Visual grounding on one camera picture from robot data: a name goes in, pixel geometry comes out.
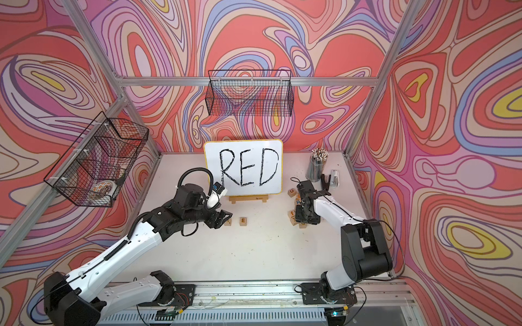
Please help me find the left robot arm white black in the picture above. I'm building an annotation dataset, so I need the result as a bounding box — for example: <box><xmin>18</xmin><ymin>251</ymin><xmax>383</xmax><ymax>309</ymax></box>
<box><xmin>40</xmin><ymin>167</ymin><xmax>232</xmax><ymax>325</ymax></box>

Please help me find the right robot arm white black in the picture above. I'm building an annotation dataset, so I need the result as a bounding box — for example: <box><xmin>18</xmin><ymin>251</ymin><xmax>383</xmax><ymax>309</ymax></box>
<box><xmin>291</xmin><ymin>177</ymin><xmax>405</xmax><ymax>307</ymax></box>

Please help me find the pile of wooden letter blocks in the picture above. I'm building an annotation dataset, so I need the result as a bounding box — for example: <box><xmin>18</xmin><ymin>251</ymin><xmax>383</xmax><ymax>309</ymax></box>
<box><xmin>288</xmin><ymin>188</ymin><xmax>307</xmax><ymax>229</ymax></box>

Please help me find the whiteboard with word RED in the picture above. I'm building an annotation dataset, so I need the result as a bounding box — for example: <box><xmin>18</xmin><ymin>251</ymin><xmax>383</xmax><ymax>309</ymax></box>
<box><xmin>203</xmin><ymin>139</ymin><xmax>284</xmax><ymax>196</ymax></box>

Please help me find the black stapler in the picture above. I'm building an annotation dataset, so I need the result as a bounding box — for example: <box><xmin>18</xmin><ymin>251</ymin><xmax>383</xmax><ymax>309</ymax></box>
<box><xmin>320</xmin><ymin>174</ymin><xmax>331</xmax><ymax>192</ymax></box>

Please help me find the mesh cup with pencils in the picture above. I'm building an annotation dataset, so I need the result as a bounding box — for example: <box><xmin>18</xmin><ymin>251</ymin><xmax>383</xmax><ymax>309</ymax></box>
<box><xmin>306</xmin><ymin>148</ymin><xmax>328</xmax><ymax>182</ymax></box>

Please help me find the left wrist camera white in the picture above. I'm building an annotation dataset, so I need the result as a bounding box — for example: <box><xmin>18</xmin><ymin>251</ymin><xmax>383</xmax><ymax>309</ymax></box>
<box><xmin>206</xmin><ymin>182</ymin><xmax>227</xmax><ymax>209</ymax></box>

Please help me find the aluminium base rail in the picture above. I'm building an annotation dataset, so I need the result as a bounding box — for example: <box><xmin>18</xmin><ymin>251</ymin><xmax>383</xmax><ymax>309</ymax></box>
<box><xmin>99</xmin><ymin>280</ymin><xmax>426</xmax><ymax>325</ymax></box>

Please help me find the black wire basket back wall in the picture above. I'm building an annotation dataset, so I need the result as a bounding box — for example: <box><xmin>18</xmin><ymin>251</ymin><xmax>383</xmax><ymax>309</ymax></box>
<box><xmin>205</xmin><ymin>69</ymin><xmax>294</xmax><ymax>118</ymax></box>

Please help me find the black wire basket wall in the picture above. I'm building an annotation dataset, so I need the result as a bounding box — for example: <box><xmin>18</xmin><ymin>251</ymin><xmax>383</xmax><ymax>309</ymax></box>
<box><xmin>205</xmin><ymin>69</ymin><xmax>294</xmax><ymax>118</ymax></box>
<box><xmin>43</xmin><ymin>113</ymin><xmax>149</xmax><ymax>208</ymax></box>

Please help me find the black wire basket left wall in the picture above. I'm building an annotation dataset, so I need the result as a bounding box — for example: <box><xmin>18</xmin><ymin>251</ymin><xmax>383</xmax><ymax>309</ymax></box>
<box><xmin>43</xmin><ymin>113</ymin><xmax>149</xmax><ymax>208</ymax></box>

